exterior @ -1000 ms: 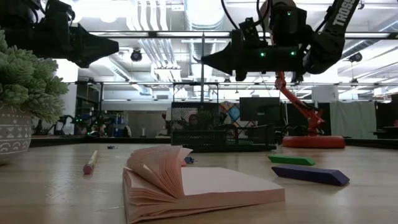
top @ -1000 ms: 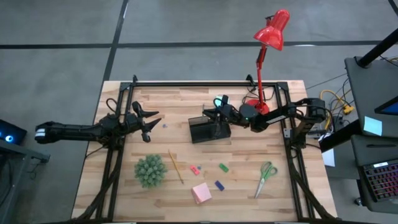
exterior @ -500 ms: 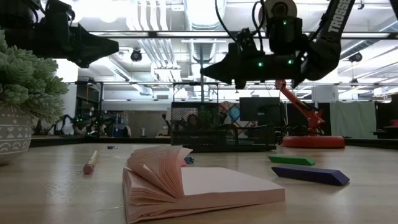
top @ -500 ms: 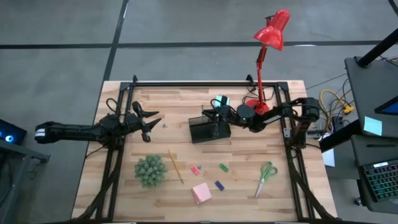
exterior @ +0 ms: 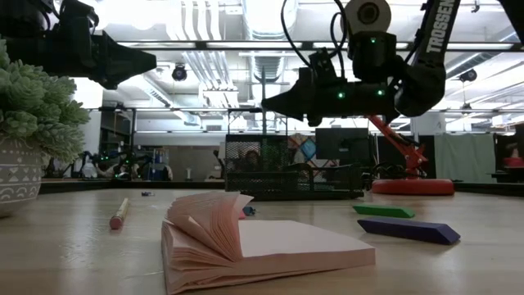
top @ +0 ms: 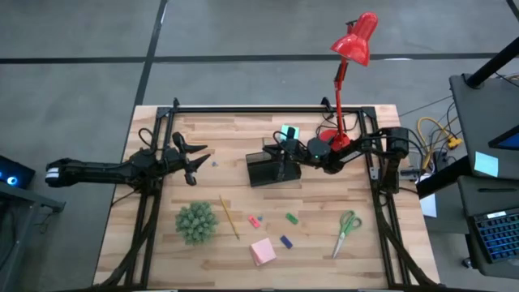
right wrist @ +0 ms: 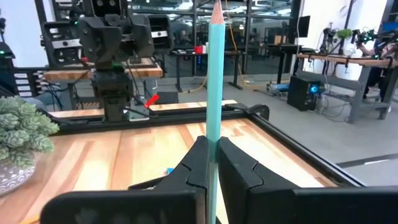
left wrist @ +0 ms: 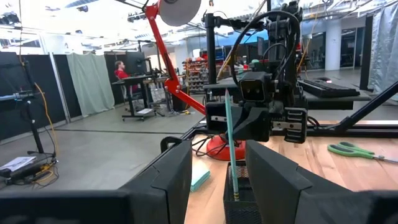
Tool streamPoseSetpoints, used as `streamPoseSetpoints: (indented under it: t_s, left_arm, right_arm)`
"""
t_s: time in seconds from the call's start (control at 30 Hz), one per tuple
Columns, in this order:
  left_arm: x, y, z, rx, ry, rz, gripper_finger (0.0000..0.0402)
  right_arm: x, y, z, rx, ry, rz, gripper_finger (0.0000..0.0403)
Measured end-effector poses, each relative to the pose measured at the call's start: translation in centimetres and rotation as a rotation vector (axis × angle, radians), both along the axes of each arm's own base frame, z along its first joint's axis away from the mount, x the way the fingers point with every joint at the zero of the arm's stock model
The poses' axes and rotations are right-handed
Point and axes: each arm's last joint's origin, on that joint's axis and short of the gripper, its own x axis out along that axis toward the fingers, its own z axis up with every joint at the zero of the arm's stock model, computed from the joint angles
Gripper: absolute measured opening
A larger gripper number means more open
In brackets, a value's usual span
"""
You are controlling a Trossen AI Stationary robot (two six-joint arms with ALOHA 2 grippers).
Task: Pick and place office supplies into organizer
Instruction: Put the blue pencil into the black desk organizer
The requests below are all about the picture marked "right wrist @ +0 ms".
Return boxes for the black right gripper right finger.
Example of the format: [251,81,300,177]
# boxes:
[217,136,398,224]

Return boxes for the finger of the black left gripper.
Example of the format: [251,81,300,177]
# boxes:
[123,14,155,59]
[78,16,123,63]

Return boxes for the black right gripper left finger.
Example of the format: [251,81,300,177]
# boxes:
[40,135,210,224]

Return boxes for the teal pencil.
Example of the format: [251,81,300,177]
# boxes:
[205,0,226,224]

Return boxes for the wooden workbench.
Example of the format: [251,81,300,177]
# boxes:
[297,52,398,124]
[43,57,164,82]

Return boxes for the black standing desk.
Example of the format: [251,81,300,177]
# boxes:
[169,49,244,93]

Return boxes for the black box with white labels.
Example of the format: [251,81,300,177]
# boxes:
[12,70,44,99]

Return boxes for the small red lever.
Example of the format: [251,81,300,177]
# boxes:
[144,94,160,109]

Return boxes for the green succulent in patterned pot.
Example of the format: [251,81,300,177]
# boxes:
[0,95,60,197]

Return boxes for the black table clamp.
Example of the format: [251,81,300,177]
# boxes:
[223,103,271,121]

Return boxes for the black computer tower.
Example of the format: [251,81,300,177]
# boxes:
[287,75,323,112]

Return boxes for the black monitor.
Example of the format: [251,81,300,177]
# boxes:
[297,15,311,39]

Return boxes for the small green plant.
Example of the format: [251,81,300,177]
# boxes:
[337,28,354,40]

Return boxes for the person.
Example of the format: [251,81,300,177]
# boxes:
[357,29,398,103]

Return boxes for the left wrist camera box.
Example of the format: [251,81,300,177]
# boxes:
[83,0,128,18]

